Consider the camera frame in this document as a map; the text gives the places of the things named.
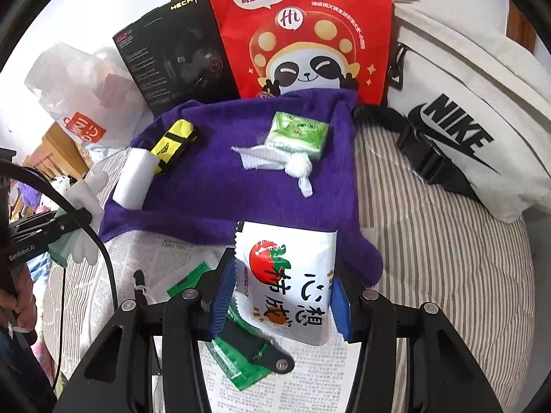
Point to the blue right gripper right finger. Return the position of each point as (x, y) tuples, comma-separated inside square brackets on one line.
[(344, 297)]

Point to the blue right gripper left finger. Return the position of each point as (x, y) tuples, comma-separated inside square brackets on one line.
[(223, 281)]

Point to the white persimmon snack packet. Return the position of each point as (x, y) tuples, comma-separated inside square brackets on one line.
[(284, 280)]

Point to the green snack packet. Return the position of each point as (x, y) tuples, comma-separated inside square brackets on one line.
[(242, 372)]

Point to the white knotted cloth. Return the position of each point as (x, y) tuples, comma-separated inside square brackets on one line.
[(268, 158)]

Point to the person's left hand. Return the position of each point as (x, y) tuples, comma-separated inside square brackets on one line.
[(24, 304)]

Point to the printed newspaper sheet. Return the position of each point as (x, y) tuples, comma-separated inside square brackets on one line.
[(322, 377)]

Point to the striped beige cushion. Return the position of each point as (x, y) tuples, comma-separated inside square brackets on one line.
[(437, 247)]

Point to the purple fleece towel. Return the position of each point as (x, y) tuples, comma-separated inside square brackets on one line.
[(202, 197)]

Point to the white Miniso plastic bag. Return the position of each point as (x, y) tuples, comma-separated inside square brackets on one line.
[(92, 97)]

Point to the yellow black pouch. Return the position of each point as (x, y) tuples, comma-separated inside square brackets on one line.
[(173, 144)]

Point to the green tissue pack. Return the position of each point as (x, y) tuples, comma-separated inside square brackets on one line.
[(296, 134)]

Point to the white Nike waist bag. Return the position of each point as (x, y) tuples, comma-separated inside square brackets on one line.
[(471, 109)]

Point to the black headset box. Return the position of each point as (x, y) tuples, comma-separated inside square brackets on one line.
[(175, 54)]

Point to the red panda paper bag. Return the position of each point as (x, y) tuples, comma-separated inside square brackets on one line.
[(280, 46)]

